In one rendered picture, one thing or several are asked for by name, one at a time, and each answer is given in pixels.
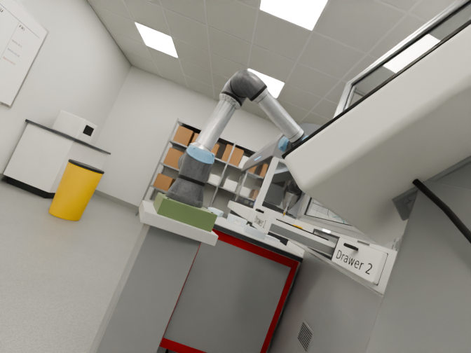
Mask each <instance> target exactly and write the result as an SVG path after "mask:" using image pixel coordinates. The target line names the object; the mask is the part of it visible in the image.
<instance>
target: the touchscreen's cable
mask: <svg viewBox="0 0 471 353"><path fill-rule="evenodd" d="M412 183H413V184H414V185H415V186H416V187H417V188H418V189H419V190H420V191H422V192H423V193H424V194H425V195H426V196H427V197H428V198H430V199H431V200H432V201H433V202H434V203H435V204H436V205H437V206H438V207H439V208H440V209H441V210H442V211H443V212H444V213H445V214H446V215H447V216H448V217H449V219H450V220H451V221H452V222H453V224H454V225H455V226H456V227H457V228H458V229H459V231H461V232H462V234H463V235H464V236H465V237H466V239H467V240H468V241H469V242H470V244H471V232H470V230H469V229H468V228H467V227H466V226H465V224H464V223H463V222H462V221H461V220H460V219H459V218H458V217H457V216H456V214H455V213H454V212H453V211H452V210H451V208H450V207H449V206H448V205H446V204H445V203H444V202H443V201H442V200H440V199H439V198H438V197H437V196H436V195H435V194H434V193H433V192H432V191H431V190H430V189H429V188H427V187H426V186H425V185H424V184H423V183H422V182H420V181H419V180H418V179H415V180H414V181H413V182H412Z"/></svg>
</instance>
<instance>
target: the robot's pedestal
mask: <svg viewBox="0 0 471 353"><path fill-rule="evenodd" d="M139 218H140V222H141V223H143V224H144V225H143V226H142V229H141V231H140V233H139V236H138V238H137V241H136V243H135V245H134V247H133V250H132V252H131V255H130V257H129V259H128V262H127V264H126V266H125V269H124V271H123V273H122V275H121V278H120V280H119V282H118V285H117V287H116V290H115V292H114V294H113V296H112V298H111V301H110V303H109V306H108V308H107V311H106V312H105V315H104V317H103V320H102V322H101V324H100V327H99V329H98V331H97V334H96V336H95V339H94V340H93V343H92V345H91V347H90V350H89V352H88V353H156V352H157V350H158V347H159V345H160V343H161V340H162V337H163V334H164V332H165V330H166V328H167V325H168V322H169V320H170V318H171V315H172V312H173V310H174V308H175V305H176V303H177V300H178V298H179V295H180V293H181V291H182V288H183V285H184V283H185V281H186V278H187V275H188V273H189V270H190V268H191V266H192V263H193V260H194V258H195V256H196V253H197V251H198V248H199V246H200V243H201V242H203V243H206V244H210V245H212V246H214V245H215V244H216V241H217V238H218V235H216V234H215V233H214V232H213V231H212V232H208V231H206V230H202V229H200V228H196V227H193V226H190V225H188V224H185V223H182V222H179V221H176V220H173V219H170V218H168V217H165V216H161V215H159V214H157V213H156V210H155V209H154V206H153V204H152V203H150V202H147V201H144V200H143V201H142V202H141V204H140V206H139Z"/></svg>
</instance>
